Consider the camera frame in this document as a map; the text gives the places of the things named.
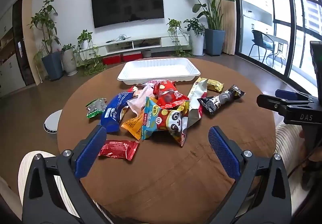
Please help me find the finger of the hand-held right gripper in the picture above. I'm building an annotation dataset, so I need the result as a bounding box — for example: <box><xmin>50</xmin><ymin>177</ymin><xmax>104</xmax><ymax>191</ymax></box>
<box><xmin>257</xmin><ymin>93</ymin><xmax>318</xmax><ymax>115</ymax></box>
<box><xmin>275</xmin><ymin>89</ymin><xmax>317</xmax><ymax>101</ymax></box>

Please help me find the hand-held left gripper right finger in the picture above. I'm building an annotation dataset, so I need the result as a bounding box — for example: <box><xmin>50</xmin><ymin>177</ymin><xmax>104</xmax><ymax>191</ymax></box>
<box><xmin>208</xmin><ymin>126</ymin><xmax>292</xmax><ymax>224</ymax></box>

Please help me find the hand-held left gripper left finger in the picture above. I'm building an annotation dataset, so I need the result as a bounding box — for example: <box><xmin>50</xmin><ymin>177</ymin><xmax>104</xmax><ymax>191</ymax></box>
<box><xmin>22</xmin><ymin>124</ymin><xmax>111</xmax><ymax>224</ymax></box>

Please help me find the small dark red foil packet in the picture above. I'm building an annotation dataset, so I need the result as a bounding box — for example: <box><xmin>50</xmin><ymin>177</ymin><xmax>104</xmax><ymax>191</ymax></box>
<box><xmin>98</xmin><ymin>140</ymin><xmax>139</xmax><ymax>161</ymax></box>

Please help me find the small green snack packet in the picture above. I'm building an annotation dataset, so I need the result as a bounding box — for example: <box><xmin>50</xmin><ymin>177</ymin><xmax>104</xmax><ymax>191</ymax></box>
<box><xmin>86</xmin><ymin>98</ymin><xmax>107</xmax><ymax>119</ymax></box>

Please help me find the blue snack packet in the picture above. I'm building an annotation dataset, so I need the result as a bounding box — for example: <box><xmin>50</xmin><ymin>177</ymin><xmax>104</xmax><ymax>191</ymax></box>
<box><xmin>100</xmin><ymin>92</ymin><xmax>134</xmax><ymax>134</ymax></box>

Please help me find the orange snack packet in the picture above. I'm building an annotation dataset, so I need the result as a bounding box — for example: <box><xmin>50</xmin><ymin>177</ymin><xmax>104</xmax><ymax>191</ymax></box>
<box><xmin>121</xmin><ymin>116</ymin><xmax>145</xmax><ymax>140</ymax></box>

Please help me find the black snack packet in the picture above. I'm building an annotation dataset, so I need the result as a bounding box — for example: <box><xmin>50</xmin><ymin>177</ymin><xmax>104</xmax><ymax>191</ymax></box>
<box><xmin>197</xmin><ymin>85</ymin><xmax>245</xmax><ymax>115</ymax></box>

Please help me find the long white silver snack packet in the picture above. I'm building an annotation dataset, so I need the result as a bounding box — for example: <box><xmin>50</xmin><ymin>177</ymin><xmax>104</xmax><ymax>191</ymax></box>
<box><xmin>186</xmin><ymin>79</ymin><xmax>208</xmax><ymax>129</ymax></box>

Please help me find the gold snack packet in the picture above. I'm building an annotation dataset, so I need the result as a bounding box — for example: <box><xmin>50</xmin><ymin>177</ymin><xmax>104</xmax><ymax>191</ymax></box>
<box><xmin>196</xmin><ymin>77</ymin><xmax>224</xmax><ymax>92</ymax></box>

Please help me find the pink snack packet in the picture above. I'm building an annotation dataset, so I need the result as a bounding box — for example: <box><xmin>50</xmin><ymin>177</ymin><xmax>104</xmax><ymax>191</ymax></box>
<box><xmin>126</xmin><ymin>80</ymin><xmax>161</xmax><ymax>115</ymax></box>

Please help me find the colourful panda snack packet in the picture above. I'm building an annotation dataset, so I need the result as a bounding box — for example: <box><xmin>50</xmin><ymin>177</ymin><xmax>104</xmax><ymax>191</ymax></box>
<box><xmin>141</xmin><ymin>97</ymin><xmax>190</xmax><ymax>147</ymax></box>

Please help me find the bright red snack packet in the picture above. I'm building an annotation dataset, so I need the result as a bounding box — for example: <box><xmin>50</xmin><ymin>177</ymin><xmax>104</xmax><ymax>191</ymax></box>
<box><xmin>153</xmin><ymin>80</ymin><xmax>190</xmax><ymax>109</ymax></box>

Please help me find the white plastic tray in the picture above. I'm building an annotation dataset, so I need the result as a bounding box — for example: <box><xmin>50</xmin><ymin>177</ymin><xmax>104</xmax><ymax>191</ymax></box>
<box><xmin>117</xmin><ymin>58</ymin><xmax>201</xmax><ymax>86</ymax></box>

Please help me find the person's right hand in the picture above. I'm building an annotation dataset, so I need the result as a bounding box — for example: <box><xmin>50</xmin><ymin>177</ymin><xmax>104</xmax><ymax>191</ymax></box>
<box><xmin>299</xmin><ymin>130</ymin><xmax>314</xmax><ymax>171</ymax></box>

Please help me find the white round stool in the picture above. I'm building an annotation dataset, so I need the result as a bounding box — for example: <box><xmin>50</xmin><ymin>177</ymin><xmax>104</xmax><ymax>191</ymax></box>
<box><xmin>43</xmin><ymin>109</ymin><xmax>63</xmax><ymax>134</ymax></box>

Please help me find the small white balcony table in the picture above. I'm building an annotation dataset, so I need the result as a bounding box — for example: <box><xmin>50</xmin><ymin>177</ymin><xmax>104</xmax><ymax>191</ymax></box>
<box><xmin>264</xmin><ymin>34</ymin><xmax>290</xmax><ymax>68</ymax></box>

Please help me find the black balcony chair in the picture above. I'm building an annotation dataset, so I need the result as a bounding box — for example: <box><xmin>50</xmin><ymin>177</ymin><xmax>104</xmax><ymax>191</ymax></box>
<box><xmin>249</xmin><ymin>30</ymin><xmax>275</xmax><ymax>63</ymax></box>

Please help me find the broad-leaf plant in blue-grey pot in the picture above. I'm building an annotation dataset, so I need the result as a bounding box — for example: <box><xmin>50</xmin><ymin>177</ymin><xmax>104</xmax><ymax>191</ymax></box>
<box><xmin>177</xmin><ymin>0</ymin><xmax>238</xmax><ymax>56</ymax></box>

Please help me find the beige curtain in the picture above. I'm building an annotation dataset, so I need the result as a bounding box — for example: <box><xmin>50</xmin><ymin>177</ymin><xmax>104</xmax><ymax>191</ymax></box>
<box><xmin>216</xmin><ymin>0</ymin><xmax>242</xmax><ymax>56</ymax></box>

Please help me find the plant in white ribbed pot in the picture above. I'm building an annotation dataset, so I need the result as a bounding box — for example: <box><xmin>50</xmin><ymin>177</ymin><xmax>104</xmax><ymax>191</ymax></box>
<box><xmin>60</xmin><ymin>43</ymin><xmax>77</xmax><ymax>76</ymax></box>

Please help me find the red storage box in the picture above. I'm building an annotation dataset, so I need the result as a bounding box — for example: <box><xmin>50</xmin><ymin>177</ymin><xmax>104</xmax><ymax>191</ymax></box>
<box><xmin>103</xmin><ymin>55</ymin><xmax>122</xmax><ymax>65</ymax></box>
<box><xmin>123</xmin><ymin>52</ymin><xmax>142</xmax><ymax>62</ymax></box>

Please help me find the black-framed glass door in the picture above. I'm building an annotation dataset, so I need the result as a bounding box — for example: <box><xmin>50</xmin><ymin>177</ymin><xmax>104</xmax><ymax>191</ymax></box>
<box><xmin>231</xmin><ymin>0</ymin><xmax>322</xmax><ymax>99</ymax></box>

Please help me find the leafy tree in blue-grey pot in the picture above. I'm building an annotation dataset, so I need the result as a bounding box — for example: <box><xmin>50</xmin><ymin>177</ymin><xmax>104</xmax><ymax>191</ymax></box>
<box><xmin>28</xmin><ymin>0</ymin><xmax>64</xmax><ymax>81</ymax></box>

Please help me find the bushy plant in white pot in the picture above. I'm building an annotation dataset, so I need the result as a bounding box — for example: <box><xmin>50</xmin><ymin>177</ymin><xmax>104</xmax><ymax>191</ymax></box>
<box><xmin>184</xmin><ymin>18</ymin><xmax>206</xmax><ymax>56</ymax></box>

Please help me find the trailing pothos plant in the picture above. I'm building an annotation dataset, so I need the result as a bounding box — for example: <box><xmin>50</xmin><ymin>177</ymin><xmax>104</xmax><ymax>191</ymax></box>
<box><xmin>75</xmin><ymin>30</ymin><xmax>107</xmax><ymax>76</ymax></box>

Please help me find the white and wood cabinet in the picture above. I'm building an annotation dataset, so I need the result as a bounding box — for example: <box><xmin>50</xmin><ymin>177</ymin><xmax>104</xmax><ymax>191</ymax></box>
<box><xmin>0</xmin><ymin>7</ymin><xmax>28</xmax><ymax>99</ymax></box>

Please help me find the white television stand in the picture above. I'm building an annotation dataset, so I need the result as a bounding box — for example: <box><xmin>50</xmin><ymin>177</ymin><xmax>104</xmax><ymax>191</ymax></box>
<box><xmin>94</xmin><ymin>33</ymin><xmax>191</xmax><ymax>58</ymax></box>

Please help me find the small trailing vine plant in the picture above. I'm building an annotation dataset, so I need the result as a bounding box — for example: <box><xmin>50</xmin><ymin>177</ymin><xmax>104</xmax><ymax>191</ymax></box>
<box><xmin>166</xmin><ymin>19</ymin><xmax>192</xmax><ymax>57</ymax></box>

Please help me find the black wall television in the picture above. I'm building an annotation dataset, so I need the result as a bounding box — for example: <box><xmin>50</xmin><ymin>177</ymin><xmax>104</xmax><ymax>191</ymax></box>
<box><xmin>91</xmin><ymin>0</ymin><xmax>164</xmax><ymax>28</ymax></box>

